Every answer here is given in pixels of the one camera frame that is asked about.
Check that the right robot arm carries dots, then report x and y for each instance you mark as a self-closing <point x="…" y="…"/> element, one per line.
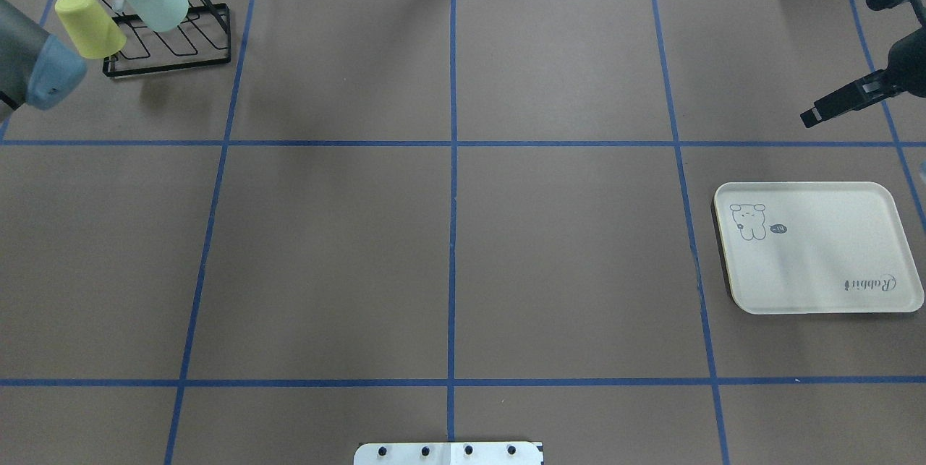
<point x="902" y="73"/>

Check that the cream rabbit tray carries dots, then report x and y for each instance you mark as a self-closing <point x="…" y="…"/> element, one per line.
<point x="794" y="248"/>

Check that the black wire cup rack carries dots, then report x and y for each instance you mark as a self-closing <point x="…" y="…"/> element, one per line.
<point x="203" y="38"/>

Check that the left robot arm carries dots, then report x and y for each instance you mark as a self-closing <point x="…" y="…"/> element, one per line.
<point x="37" y="69"/>

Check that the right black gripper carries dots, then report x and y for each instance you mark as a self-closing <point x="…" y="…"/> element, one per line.
<point x="906" y="64"/>

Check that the yellow cup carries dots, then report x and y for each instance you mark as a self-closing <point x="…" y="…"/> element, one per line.
<point x="93" y="32"/>

